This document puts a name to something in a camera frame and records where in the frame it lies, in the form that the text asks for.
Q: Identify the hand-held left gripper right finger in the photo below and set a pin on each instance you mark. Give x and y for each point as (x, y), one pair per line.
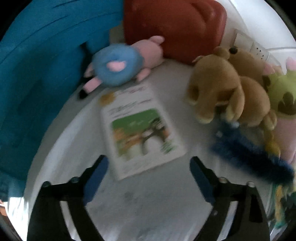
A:
(202, 180)

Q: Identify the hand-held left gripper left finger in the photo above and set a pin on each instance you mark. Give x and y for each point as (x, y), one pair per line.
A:
(96, 180)

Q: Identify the blue furry toy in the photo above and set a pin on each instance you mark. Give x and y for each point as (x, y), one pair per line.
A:
(242, 150)

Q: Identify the picture book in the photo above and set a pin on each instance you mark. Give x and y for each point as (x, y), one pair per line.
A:
(138, 129)

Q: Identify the blue plastic storage crate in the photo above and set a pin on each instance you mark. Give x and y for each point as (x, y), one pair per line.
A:
(34, 69)

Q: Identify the small yellow plush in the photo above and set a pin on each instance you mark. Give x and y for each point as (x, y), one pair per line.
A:
(272, 147)

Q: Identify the small brown bear plush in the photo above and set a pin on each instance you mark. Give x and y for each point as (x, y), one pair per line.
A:
(215, 81)

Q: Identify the blue-bodied pink pig plush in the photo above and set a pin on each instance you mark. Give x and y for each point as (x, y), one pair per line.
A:
(115, 67)

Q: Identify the green dinosaur plush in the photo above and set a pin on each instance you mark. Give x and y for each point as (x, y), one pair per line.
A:
(282, 90)

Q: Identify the red toy suitcase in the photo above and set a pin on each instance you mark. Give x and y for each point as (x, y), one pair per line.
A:
(175, 27)

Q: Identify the wall socket panel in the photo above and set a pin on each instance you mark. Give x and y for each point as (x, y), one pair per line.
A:
(245, 41)

